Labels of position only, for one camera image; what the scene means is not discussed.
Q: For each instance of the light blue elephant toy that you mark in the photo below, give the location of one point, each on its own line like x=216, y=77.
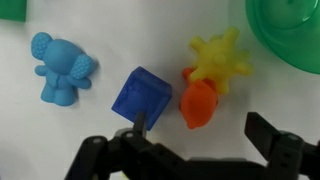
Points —
x=60, y=66

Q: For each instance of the green translucent bowl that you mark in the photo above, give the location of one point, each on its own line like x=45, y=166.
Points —
x=286, y=33

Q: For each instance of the green cube block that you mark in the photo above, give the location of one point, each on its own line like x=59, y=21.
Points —
x=12, y=10

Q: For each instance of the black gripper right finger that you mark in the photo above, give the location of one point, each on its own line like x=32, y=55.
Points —
x=261, y=132

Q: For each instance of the blue cube block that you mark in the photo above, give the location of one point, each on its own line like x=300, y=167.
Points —
x=141, y=95

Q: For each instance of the orange toy figure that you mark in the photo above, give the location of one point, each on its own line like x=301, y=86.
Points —
x=198, y=103

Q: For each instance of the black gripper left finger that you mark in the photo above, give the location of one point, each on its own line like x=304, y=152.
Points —
x=141, y=124

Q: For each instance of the yellow spiky toy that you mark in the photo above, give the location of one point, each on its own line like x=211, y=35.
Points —
x=218, y=60

